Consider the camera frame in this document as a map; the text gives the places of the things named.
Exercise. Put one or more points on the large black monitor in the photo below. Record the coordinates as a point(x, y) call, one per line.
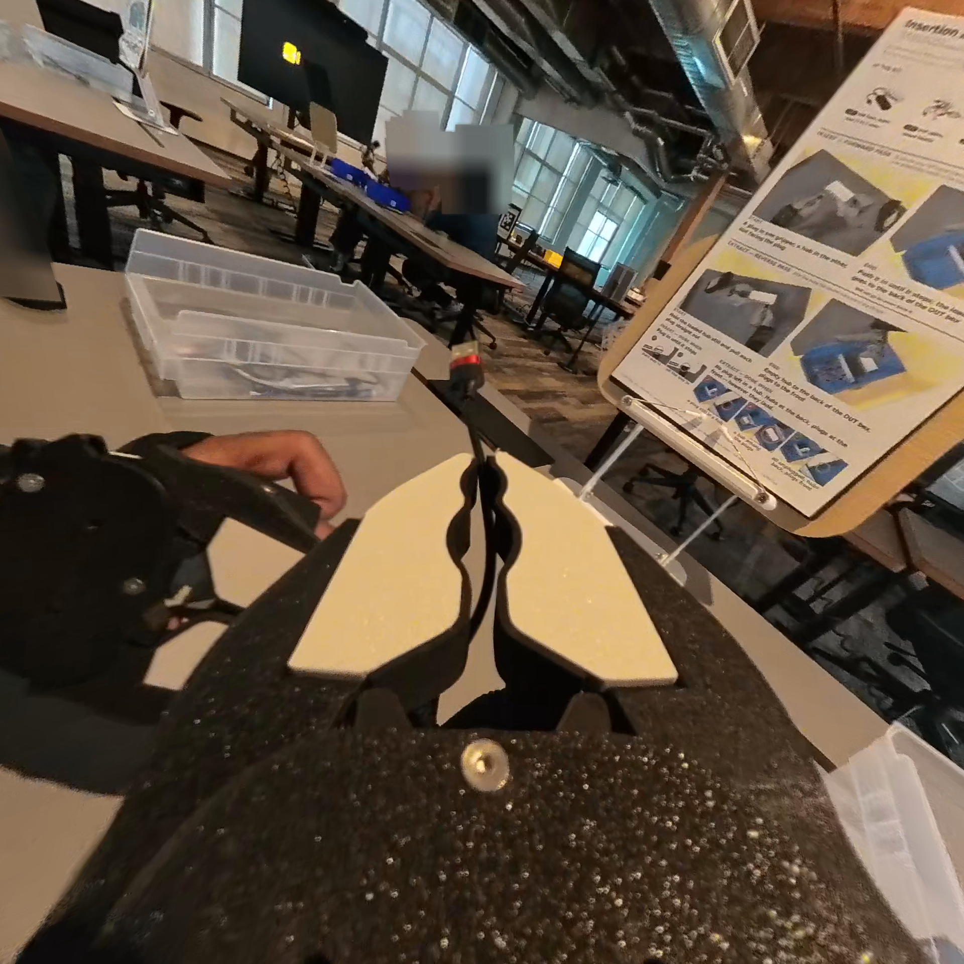
point(324, 53)

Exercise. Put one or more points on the black desk mat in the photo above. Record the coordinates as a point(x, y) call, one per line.
point(512, 422)

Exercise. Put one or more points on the blue storage bin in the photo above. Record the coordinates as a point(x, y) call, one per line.
point(352, 172)
point(391, 198)

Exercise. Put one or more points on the rounded beige board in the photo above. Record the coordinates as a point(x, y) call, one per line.
point(324, 132)

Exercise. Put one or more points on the brown office desk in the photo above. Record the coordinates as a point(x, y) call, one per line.
point(75, 124)
point(437, 241)

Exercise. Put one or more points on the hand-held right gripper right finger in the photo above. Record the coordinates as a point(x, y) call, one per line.
point(580, 587)

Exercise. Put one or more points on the white document stand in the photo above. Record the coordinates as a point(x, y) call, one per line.
point(708, 444)

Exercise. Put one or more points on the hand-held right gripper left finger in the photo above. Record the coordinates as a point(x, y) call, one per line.
point(391, 587)

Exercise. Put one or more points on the instruction sheet on stand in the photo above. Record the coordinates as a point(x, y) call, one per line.
point(828, 301)

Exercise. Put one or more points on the dark grey monitor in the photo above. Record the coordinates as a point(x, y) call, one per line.
point(26, 226)

